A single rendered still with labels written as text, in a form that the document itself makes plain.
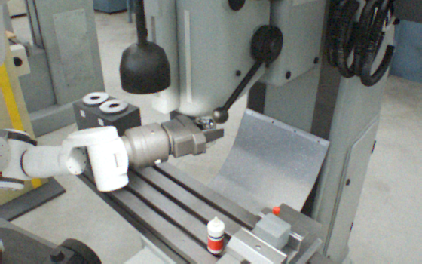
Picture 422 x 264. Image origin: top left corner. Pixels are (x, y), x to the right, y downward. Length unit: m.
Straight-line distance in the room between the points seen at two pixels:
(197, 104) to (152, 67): 0.20
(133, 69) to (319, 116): 0.69
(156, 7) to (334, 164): 0.76
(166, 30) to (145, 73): 0.15
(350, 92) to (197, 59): 0.53
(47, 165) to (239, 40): 0.47
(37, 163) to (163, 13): 0.43
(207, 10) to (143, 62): 0.16
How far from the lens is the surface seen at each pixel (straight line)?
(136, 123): 1.16
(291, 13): 0.71
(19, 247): 1.58
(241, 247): 0.78
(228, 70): 0.61
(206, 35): 0.58
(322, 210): 1.24
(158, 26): 0.59
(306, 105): 1.05
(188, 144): 0.72
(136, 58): 0.46
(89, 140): 0.69
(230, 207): 1.02
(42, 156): 0.79
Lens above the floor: 1.65
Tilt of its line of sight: 30 degrees down
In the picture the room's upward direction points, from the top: straight up
